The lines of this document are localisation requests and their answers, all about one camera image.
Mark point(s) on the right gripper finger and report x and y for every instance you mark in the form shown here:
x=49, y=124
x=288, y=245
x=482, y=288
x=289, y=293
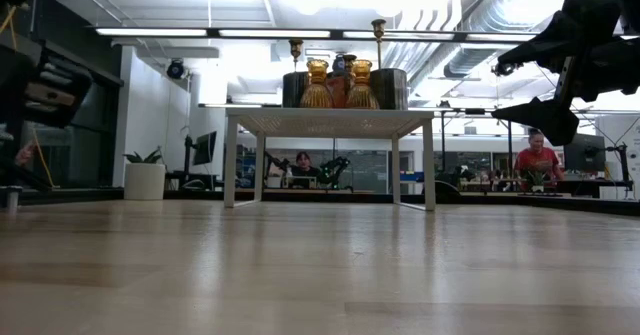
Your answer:
x=545, y=120
x=575, y=25

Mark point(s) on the grey label tin candle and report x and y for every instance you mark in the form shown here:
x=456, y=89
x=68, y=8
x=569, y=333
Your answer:
x=392, y=90

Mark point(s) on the amber ribbed glass candle holder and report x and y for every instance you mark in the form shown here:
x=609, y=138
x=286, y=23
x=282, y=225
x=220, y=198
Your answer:
x=361, y=95
x=316, y=95

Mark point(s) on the tall brass candlestick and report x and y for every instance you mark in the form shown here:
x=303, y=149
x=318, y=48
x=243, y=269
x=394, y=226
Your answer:
x=378, y=25

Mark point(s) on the short brass candlestick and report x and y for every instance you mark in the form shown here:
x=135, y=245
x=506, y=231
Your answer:
x=349, y=59

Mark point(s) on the orange label tin candle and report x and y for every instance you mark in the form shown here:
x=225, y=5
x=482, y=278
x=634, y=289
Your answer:
x=339, y=92

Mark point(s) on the medium brass candlestick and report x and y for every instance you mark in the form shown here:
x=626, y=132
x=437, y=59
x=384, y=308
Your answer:
x=296, y=46

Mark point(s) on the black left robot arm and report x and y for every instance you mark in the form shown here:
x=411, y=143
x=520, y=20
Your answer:
x=75, y=115

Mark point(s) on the black lab robot arm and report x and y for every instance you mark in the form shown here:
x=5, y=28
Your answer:
x=335, y=167
x=275, y=165

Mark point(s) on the person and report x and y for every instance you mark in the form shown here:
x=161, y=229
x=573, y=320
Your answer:
x=537, y=160
x=303, y=167

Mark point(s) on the black monitor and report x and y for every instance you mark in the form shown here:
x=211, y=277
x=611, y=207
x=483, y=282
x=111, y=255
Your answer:
x=206, y=147
x=585, y=152

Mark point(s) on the small potted plant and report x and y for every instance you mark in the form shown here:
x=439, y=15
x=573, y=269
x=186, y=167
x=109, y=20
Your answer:
x=537, y=180

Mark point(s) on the dark long desk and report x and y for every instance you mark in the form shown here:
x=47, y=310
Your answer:
x=590, y=187

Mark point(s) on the long ceiling light strip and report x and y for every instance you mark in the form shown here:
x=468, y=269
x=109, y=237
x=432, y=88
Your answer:
x=150, y=32
x=425, y=36
x=275, y=33

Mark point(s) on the dark round hanging speaker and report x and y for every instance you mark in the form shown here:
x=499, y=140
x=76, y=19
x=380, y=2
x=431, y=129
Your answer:
x=176, y=70
x=338, y=64

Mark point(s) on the white perforated metal shelf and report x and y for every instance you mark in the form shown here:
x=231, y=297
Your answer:
x=325, y=120

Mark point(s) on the white pot with green plant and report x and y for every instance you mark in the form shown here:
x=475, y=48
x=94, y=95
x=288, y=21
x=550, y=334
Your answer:
x=145, y=182

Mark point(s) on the black metal rack frame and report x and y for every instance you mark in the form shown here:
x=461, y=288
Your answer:
x=509, y=140

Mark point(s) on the silver ventilation duct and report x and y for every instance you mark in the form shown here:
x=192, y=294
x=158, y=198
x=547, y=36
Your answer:
x=465, y=60

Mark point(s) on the black aluminium frame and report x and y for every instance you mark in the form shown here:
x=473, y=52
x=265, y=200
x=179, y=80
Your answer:
x=75, y=195

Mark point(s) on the small grey post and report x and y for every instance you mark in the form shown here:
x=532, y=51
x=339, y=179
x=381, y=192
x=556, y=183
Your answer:
x=12, y=200

